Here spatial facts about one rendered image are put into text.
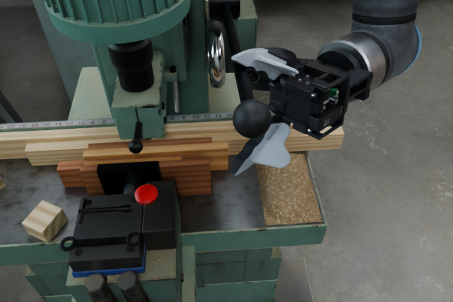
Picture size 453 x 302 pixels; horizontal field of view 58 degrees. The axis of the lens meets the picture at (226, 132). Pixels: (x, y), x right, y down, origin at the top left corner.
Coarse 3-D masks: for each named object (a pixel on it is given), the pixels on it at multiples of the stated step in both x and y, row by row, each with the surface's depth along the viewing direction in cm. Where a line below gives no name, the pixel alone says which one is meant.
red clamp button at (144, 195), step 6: (144, 186) 54; (150, 186) 54; (138, 192) 53; (144, 192) 53; (150, 192) 53; (156, 192) 53; (138, 198) 53; (144, 198) 52; (150, 198) 53; (144, 204) 53
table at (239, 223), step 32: (0, 160) 73; (0, 192) 68; (32, 192) 68; (64, 192) 68; (224, 192) 68; (256, 192) 68; (0, 224) 64; (64, 224) 64; (192, 224) 64; (224, 224) 64; (256, 224) 64; (288, 224) 64; (320, 224) 64; (0, 256) 63; (32, 256) 64; (64, 256) 65; (192, 256) 64; (192, 288) 60
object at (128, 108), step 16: (160, 64) 65; (160, 80) 63; (128, 96) 60; (144, 96) 60; (160, 96) 60; (128, 112) 59; (144, 112) 59; (160, 112) 60; (128, 128) 61; (144, 128) 62; (160, 128) 62
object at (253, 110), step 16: (208, 0) 68; (224, 0) 65; (224, 16) 60; (240, 48) 49; (240, 80) 42; (240, 96) 39; (240, 112) 35; (256, 112) 35; (240, 128) 35; (256, 128) 35
